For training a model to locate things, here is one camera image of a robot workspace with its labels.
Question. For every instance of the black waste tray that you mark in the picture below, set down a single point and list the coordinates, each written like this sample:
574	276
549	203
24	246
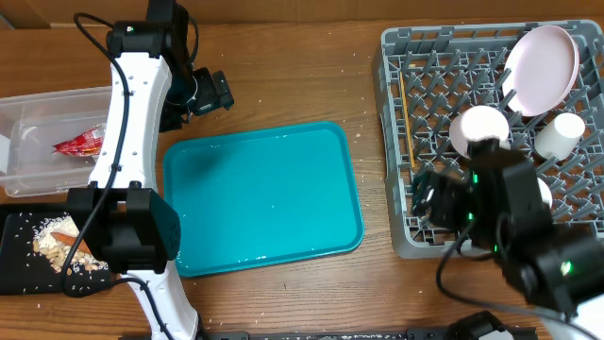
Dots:
23	272

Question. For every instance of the red snack wrapper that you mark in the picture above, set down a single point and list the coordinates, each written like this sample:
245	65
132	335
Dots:
86	144

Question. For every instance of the pale green bowl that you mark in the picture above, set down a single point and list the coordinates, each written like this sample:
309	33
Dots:
545	192

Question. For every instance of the small white plate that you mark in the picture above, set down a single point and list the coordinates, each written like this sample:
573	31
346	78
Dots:
475	124

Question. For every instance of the rice and peanut scraps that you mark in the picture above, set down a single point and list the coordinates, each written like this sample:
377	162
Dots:
56	253

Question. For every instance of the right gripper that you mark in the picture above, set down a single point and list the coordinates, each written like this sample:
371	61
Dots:
456	192

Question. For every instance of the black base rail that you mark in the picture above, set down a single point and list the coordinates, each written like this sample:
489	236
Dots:
433	333

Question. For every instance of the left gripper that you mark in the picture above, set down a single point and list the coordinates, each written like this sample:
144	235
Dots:
214	93

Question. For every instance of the wooden chopstick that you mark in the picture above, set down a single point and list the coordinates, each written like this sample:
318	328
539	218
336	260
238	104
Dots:
407	118

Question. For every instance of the clear plastic bin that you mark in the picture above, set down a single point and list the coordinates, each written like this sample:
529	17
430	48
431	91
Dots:
32	124

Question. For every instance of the large white plate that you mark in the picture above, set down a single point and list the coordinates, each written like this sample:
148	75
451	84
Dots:
543	67

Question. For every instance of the grey dishwasher rack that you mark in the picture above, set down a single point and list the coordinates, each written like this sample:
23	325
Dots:
449	69

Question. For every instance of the white upturned cup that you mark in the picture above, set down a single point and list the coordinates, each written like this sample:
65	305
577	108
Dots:
560	136

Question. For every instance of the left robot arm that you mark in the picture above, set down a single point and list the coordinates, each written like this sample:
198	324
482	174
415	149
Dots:
120	216

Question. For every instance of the orange carrot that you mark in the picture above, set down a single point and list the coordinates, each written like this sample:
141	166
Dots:
69	241

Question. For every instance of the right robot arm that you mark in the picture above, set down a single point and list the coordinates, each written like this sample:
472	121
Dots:
500	209

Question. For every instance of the teal plastic tray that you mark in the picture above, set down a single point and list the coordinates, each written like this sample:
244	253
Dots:
262	197

